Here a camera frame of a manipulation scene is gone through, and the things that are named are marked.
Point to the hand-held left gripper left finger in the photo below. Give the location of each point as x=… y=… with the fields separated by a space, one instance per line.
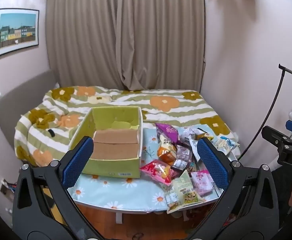
x=77 y=163

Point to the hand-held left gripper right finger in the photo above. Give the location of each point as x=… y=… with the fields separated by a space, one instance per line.
x=212 y=163

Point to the green cardboard box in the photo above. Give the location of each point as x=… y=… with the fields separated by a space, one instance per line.
x=111 y=165

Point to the pink snack packet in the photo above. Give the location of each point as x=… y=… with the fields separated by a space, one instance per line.
x=202 y=181

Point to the small colourful snack packet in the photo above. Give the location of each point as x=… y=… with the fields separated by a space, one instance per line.
x=192 y=167

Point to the white and blue snack packet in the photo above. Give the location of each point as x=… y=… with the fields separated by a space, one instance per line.
x=224 y=145

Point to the gold snack packet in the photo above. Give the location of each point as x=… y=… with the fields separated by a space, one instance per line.
x=208 y=137

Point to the black stand pole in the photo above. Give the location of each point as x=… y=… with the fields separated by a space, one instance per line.
x=273 y=105

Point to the small dark grey snack packet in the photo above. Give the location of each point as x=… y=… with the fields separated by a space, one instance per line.
x=179 y=165

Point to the pale green snack packet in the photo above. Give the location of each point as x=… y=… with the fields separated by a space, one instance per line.
x=183 y=181

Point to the silver white snack packet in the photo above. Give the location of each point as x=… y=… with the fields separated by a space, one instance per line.
x=188 y=136

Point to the person's dark clothing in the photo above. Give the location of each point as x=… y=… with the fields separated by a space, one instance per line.
x=280 y=192

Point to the small black object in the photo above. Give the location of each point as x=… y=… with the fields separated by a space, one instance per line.
x=51 y=133

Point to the green cartoon print snack packet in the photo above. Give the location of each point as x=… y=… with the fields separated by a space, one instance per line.
x=185 y=201

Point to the orange snack packet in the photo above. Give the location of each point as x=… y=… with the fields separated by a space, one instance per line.
x=165 y=153

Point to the purple snack packet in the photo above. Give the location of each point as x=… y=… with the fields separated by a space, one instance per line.
x=167 y=131

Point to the red pink candy packet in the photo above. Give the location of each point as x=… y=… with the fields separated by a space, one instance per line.
x=155 y=171

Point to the green striped floral blanket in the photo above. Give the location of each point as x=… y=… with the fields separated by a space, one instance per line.
x=136 y=102

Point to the grey headboard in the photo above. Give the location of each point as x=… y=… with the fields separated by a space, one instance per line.
x=23 y=97

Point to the beige curtain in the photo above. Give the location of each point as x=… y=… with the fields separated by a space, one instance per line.
x=136 y=30

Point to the framed wall poster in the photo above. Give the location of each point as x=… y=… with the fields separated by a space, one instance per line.
x=16 y=30

